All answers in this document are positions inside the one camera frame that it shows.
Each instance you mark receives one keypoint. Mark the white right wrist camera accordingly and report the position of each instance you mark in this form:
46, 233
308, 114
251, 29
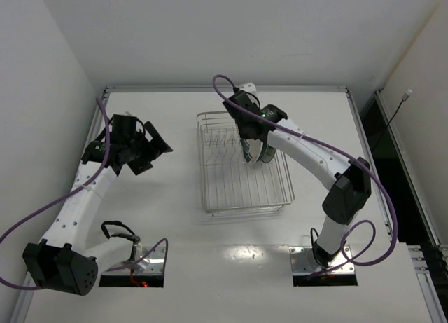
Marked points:
248, 87

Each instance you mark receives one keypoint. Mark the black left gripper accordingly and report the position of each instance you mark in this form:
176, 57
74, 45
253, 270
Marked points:
146, 149

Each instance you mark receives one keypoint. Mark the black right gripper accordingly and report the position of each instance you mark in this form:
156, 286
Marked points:
253, 132

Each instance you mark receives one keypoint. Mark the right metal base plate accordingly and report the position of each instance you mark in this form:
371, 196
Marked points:
303, 263

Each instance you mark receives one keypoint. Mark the metal base plate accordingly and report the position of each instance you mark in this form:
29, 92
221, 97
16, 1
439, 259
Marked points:
150, 264
303, 263

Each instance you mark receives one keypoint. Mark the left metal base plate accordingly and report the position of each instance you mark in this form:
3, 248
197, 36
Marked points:
150, 264

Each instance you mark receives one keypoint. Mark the chrome wire dish rack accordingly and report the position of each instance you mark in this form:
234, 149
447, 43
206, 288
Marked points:
231, 187

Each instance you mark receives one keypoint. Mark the green red rimmed plate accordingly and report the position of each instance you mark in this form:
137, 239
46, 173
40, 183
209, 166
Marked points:
267, 154
251, 150

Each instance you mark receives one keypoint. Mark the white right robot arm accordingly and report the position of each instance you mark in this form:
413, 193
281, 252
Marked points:
178, 208

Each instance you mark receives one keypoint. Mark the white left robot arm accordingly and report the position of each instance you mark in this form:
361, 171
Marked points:
62, 260

